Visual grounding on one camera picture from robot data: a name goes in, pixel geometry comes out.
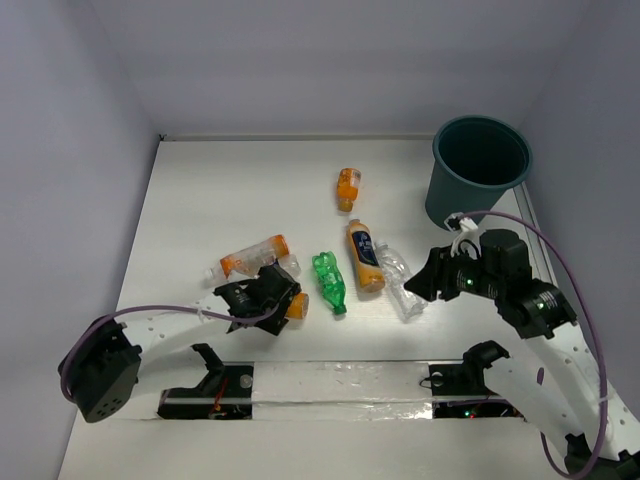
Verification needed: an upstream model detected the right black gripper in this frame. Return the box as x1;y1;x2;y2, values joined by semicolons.
401;241;502;300

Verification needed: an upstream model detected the orange drink bottle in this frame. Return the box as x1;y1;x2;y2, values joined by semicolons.
285;292;309;320

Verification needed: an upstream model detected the crushed clear plastic bottle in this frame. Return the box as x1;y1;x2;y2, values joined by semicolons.
375;240;427;321

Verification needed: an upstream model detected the tall orange blue-label bottle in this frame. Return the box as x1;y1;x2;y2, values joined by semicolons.
346;219;385;293

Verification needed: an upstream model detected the green crushed plastic bottle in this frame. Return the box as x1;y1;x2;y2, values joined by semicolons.
312;251;347;315

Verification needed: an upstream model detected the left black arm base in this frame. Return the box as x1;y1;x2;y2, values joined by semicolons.
157;343;254;420

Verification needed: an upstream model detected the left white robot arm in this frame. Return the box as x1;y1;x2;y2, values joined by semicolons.
58;264;309;423

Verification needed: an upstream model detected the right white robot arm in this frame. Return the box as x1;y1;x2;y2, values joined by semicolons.
404;229;639;479

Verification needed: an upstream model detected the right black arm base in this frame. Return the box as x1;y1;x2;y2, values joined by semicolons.
418;340;523;419

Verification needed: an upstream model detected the dark teal plastic bin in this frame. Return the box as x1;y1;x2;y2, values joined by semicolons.
425;115;533;228

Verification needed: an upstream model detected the small clear dark-label bottle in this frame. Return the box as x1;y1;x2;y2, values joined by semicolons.
277;254;301;278

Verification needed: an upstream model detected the clear orange-label bottle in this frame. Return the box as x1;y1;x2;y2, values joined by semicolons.
203;235;290;286

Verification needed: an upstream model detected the small orange juice bottle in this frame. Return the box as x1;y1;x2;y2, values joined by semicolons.
336;168;361;213

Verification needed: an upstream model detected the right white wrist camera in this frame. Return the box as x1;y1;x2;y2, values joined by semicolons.
444;213;478;256

